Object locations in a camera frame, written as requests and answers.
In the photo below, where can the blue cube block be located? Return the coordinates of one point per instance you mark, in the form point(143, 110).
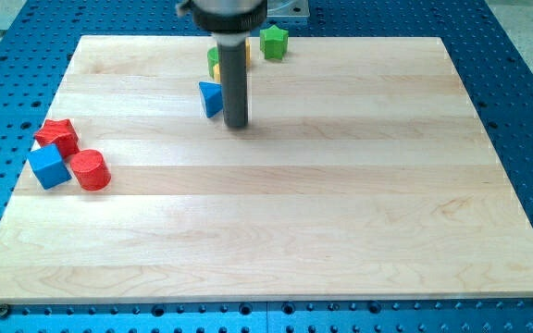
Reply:
point(48, 166)

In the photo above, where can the blue triangle block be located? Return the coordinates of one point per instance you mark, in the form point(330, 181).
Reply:
point(211, 98)

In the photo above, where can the red cylinder block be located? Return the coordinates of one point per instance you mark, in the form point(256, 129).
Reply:
point(90, 169)

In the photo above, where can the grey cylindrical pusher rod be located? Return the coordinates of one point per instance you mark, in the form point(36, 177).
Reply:
point(232, 62)

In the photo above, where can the clear acrylic bracket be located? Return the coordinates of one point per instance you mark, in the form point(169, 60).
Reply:
point(288, 8)

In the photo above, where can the yellow block behind rod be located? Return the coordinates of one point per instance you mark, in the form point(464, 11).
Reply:
point(248, 53)

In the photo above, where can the red star block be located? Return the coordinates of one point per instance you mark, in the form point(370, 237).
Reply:
point(61, 133)

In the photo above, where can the light wooden board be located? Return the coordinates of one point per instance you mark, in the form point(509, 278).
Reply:
point(364, 173)

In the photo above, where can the green cylinder block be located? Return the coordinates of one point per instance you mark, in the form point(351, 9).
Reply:
point(212, 60)

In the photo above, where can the robot arm end black flange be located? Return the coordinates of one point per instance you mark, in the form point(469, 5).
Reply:
point(224, 16)

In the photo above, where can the green star block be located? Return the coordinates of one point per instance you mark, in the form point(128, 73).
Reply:
point(274, 42)

